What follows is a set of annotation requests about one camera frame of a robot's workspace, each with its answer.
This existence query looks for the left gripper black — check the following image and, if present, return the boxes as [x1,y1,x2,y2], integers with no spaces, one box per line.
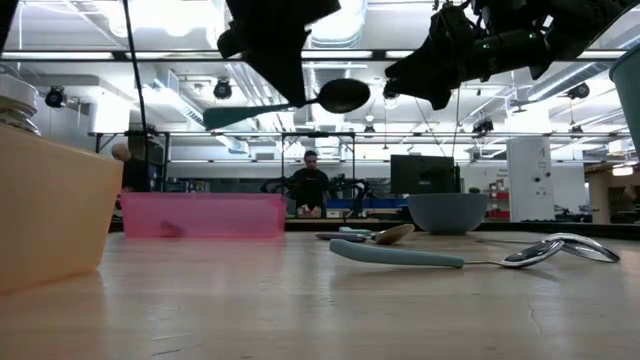
[216,0,342,108]

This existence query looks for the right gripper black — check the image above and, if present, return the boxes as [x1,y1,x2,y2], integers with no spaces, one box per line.
[383,0,567,111]

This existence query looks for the black spoon teal handle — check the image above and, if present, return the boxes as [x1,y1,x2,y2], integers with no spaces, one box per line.
[201,77,372,133]

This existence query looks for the white-lid seasoning jar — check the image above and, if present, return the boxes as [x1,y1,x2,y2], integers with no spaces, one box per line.
[0,74,41,136]

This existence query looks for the black monitor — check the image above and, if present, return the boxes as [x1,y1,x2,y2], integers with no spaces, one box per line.
[389,154,462,195]

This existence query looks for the black overhead crossbar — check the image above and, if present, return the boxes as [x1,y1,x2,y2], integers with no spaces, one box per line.
[0,48,640,63]

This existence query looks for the person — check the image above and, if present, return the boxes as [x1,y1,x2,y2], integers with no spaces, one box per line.
[110,143,150,194]
[287,149,332,219]

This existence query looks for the blue bowl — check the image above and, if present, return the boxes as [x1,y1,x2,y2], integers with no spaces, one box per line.
[405,193,490,235]

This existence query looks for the white pillar cabinet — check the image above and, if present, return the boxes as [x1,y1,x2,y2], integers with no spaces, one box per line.
[506,136,556,223]

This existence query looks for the pink plastic bin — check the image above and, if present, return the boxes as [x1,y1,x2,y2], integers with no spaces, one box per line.
[119,192,289,239]

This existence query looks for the plain silver spoon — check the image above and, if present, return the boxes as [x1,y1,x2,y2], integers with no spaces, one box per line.
[473,232,622,265]

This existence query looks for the silver ventilation duct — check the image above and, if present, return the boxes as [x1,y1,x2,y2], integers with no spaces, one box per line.
[304,0,369,102]

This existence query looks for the black hanging ceiling camera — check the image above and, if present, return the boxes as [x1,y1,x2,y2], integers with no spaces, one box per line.
[44,85,68,109]
[566,81,592,101]
[471,117,496,137]
[212,78,234,101]

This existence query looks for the black background rig frame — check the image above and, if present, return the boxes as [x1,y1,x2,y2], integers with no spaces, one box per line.
[93,129,357,194]

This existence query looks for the black cable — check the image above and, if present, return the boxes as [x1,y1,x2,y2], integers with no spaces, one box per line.
[122,0,151,194]

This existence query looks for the teal-handled silver spoon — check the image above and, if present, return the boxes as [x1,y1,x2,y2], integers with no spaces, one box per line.
[339,223,417,247]

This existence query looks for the purple-handled silver spoon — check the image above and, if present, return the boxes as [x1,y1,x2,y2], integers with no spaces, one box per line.
[314,231,381,244]

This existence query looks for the silver spoon light-blue handle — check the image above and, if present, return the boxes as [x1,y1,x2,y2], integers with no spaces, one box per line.
[328,238,567,270]

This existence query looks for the black aluminium table frame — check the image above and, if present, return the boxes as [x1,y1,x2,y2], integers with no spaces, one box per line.
[108,217,640,240]

